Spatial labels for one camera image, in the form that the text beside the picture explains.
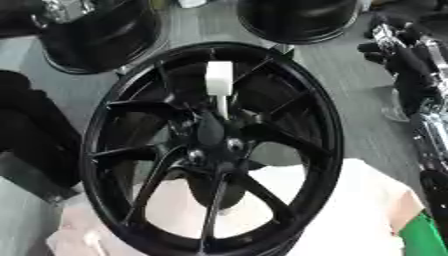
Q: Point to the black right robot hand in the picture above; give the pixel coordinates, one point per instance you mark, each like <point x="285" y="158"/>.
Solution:
<point x="411" y="71"/>

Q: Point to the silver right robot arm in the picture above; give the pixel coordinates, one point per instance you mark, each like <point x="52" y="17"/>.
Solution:
<point x="434" y="160"/>

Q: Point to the black round wheel rim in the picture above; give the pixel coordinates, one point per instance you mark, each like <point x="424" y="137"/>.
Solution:
<point x="297" y="18"/>
<point x="105" y="36"/>

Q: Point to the black spoked wheel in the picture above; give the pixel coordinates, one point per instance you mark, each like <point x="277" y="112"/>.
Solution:
<point x="280" y="133"/>

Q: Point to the white stand base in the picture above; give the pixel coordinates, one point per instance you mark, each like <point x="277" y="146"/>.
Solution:
<point x="350" y="213"/>

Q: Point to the green panel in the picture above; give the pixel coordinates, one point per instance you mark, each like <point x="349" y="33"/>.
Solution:
<point x="423" y="236"/>

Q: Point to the black bag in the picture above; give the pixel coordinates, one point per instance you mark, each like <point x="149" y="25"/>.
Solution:
<point x="32" y="133"/>

